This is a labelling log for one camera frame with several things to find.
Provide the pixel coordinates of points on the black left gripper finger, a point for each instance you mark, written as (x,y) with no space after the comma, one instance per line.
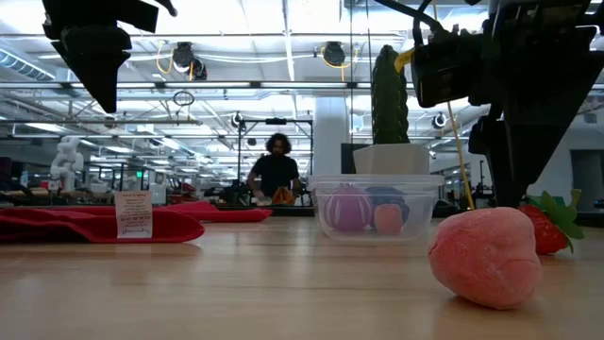
(96,61)

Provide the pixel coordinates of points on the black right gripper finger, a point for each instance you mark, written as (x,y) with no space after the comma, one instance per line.
(493,141)
(533,118)

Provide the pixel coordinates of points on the clear plastic tupperware container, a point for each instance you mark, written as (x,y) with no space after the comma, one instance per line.
(424,212)

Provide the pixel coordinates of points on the red strawberry toy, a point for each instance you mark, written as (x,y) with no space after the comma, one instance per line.
(547,231)

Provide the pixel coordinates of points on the purple grapes toy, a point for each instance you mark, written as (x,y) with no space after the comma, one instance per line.
(391,194)

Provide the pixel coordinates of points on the pink peach toy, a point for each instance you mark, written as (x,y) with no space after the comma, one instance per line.
(486,260)

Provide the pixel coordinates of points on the pink dragon fruit toy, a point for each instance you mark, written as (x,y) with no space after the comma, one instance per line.
(388,219)

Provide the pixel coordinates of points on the purple white onion toy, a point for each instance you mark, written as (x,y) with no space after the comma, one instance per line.
(347,208)

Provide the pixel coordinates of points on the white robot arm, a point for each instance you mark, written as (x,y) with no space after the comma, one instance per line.
(66,163)

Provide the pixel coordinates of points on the green cactus in white pot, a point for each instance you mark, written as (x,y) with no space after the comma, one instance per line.
(389,94)

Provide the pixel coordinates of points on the black monitor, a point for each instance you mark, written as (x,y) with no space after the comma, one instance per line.
(347,158)

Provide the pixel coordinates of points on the red cloth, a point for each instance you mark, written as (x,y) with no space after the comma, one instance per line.
(71,226)

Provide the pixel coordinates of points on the person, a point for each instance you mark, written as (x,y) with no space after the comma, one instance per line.
(276,170)

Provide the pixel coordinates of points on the orange bag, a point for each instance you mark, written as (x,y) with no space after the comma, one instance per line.
(283,197)

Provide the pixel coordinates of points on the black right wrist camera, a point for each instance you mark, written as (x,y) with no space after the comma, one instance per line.
(443,71)

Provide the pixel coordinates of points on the black gantry frame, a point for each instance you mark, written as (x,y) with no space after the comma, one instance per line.
(276,121)

